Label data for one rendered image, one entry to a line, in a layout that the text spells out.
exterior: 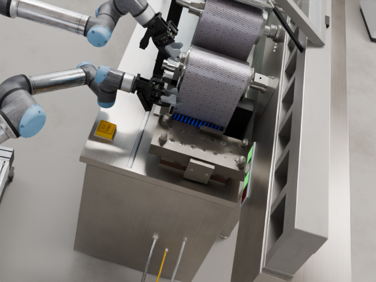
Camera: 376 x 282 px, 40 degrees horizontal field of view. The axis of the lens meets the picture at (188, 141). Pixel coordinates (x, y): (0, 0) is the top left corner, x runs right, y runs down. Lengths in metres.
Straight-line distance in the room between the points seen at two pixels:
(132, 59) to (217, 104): 0.61
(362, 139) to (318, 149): 2.71
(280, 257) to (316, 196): 0.17
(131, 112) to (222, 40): 0.51
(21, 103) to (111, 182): 0.53
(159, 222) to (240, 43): 0.86
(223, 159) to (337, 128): 0.50
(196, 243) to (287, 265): 1.13
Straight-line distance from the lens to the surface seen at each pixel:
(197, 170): 2.06
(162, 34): 1.97
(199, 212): 2.22
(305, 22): 1.64
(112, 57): 3.85
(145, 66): 2.51
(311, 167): 1.32
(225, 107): 2.08
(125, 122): 2.24
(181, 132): 2.09
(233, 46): 2.19
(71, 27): 1.90
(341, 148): 1.73
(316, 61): 1.62
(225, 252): 3.06
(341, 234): 1.53
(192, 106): 2.11
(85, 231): 2.59
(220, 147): 2.09
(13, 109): 1.90
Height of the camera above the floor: 2.59
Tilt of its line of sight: 49 degrees down
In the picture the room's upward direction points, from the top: 21 degrees clockwise
